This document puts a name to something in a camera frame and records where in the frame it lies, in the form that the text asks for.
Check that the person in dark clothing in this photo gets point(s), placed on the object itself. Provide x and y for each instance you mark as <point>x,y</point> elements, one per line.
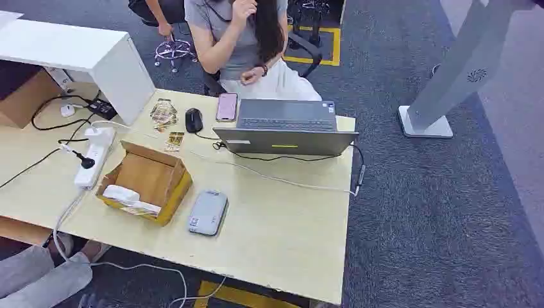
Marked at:
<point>159,10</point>

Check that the black computer mouse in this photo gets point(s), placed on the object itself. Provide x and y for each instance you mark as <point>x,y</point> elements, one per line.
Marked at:
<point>193,120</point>

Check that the small white round plug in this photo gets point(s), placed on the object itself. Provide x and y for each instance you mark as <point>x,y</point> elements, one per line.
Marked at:
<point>67,110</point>

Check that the black chair base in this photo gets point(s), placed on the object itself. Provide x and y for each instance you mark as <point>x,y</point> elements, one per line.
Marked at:
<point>314,17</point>

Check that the white power strip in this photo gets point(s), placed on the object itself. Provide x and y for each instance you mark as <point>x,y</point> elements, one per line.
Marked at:
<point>95,153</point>

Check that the black power adapter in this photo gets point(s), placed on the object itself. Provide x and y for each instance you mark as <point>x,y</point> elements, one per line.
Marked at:
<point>102,109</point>

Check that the seated person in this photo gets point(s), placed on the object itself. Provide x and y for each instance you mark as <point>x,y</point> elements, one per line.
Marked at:
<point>238,46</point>

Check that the person's legs in grey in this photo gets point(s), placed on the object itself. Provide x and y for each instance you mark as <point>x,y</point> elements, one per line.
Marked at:
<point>38,280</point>

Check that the small yellow printed card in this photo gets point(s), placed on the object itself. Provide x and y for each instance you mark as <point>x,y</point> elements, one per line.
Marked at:
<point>174,141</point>

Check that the wooden card box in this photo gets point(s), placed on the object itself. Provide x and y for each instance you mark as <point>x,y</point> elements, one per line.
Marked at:
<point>146,178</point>

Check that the white floor stand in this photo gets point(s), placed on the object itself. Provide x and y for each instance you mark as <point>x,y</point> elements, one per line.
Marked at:
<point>459,72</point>

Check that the black plug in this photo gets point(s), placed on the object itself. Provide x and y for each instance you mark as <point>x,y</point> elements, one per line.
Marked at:
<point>86,161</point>

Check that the grey rectangular device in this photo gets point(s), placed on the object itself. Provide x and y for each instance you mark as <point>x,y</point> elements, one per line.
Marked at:
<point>208,212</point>

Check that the white cabinet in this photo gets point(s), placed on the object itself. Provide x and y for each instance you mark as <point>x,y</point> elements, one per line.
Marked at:
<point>114,80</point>

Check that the grey laptop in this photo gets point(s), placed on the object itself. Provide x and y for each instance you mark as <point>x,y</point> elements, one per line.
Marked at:
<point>289,142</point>

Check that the brown cardboard box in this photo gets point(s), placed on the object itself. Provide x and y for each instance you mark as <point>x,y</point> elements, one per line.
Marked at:
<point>25,102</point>

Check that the chrome stool base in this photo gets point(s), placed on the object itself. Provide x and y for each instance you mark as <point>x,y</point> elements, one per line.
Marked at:
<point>173,50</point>

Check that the yellow floor tape strip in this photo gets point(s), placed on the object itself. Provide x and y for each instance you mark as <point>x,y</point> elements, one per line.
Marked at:
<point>238,295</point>

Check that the yellow floor tape square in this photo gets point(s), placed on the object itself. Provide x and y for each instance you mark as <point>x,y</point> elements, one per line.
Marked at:
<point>337,44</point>

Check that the white wrapped card pack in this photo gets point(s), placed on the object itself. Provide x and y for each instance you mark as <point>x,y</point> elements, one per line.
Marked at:
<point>123,196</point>

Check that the pink smartphone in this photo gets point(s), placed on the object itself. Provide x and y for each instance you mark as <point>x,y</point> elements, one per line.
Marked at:
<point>227,107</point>

